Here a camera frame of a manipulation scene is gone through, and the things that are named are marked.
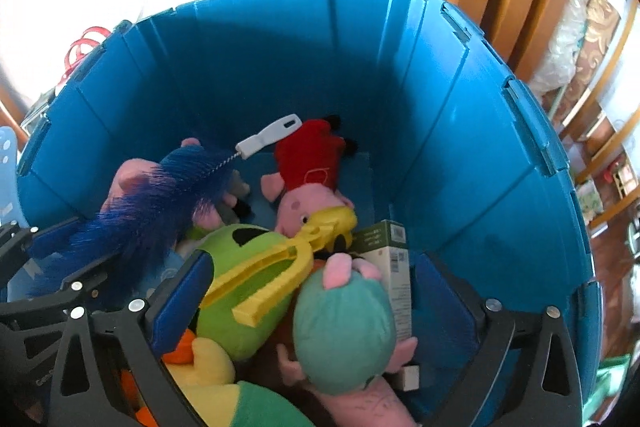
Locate rolled floral mat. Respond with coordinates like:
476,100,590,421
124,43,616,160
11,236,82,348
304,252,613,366
530,0,623,108

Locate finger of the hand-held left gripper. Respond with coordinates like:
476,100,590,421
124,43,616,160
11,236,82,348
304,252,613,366
0,216,86,288
0,270,111,348

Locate pink plush toy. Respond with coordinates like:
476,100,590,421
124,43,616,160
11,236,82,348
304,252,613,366
100,137,251,230

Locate green white box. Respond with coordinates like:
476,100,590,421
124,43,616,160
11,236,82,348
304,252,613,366
356,219,414,342

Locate pig plush red dress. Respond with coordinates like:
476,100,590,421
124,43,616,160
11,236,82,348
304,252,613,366
260,114,359,239

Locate small white box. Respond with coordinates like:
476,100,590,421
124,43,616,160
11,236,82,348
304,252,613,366
397,364,421,392

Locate wooden frosted glass door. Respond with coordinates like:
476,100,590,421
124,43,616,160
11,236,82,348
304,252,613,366
550,0,640,238

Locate pig plush teal dress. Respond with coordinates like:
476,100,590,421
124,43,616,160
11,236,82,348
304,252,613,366
275,252,420,400

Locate yellow plastic tongs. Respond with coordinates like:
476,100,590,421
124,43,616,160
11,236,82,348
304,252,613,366
202,204,359,328

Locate yellow green plush toy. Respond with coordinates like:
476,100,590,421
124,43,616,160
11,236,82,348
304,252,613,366
120,329,313,427

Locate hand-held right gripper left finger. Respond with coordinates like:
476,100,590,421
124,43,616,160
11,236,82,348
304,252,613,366
47,249,216,427

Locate red toy suitcase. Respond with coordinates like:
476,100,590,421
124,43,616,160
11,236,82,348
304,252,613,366
61,26,115,82

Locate light blue plastic comb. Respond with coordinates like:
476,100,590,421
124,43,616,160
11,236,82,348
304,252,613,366
0,126,30,228

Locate blue bottle brush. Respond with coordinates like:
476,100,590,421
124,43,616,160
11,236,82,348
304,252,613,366
27,113,304,298

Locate green cloth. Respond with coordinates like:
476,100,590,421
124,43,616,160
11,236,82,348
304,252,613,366
585,354,631,425

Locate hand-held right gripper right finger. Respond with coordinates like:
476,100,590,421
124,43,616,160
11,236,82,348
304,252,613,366
412,252,586,427

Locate blue plastic crate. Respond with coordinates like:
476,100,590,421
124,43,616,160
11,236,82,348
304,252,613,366
0,0,603,427

